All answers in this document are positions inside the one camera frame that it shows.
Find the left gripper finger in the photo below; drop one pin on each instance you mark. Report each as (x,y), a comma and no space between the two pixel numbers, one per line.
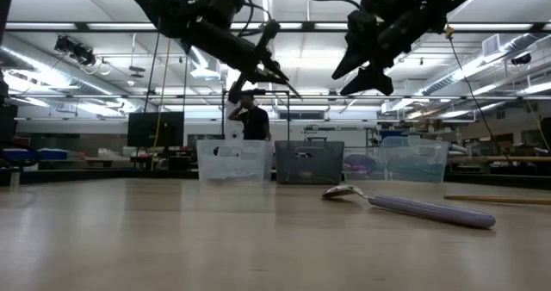
(237,93)
(275,76)

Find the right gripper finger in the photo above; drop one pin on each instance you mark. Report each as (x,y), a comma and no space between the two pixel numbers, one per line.
(351,65)
(372,80)

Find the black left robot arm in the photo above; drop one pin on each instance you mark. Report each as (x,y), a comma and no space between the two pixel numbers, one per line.
(172,7)

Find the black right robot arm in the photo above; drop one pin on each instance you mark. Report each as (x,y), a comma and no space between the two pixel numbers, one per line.
(430,2)

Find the person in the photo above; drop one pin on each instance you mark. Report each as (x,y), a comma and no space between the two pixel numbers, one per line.
(255,125)

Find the clear plastic bin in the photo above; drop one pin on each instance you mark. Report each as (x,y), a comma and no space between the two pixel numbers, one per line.
(409,149)
(234,162)

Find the black computer monitor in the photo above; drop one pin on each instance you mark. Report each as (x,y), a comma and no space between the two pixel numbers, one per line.
(155,129)

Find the grey plastic bin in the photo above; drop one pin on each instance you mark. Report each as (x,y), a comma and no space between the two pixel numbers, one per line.
(309,162)

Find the white ceiling air vent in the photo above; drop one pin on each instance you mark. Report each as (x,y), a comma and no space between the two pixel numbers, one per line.
(490,45)

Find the wooden workbench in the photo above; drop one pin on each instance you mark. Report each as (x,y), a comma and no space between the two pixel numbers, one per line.
(508,158)

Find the long ceiling light bar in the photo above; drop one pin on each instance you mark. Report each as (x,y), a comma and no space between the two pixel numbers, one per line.
(43,26)

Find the blue storage crate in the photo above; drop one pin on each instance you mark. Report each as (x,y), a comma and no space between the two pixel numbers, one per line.
(17,154)

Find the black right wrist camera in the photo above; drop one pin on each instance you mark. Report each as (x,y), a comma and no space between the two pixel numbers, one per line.
(361,24)

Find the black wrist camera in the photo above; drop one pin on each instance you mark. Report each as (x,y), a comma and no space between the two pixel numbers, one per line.
(269,37)
(361,24)

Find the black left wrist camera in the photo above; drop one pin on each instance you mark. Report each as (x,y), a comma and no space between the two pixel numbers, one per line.
(269,37)

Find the black ceiling camera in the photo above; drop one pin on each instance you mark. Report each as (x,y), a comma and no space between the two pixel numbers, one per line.
(75,50)
(521,59)

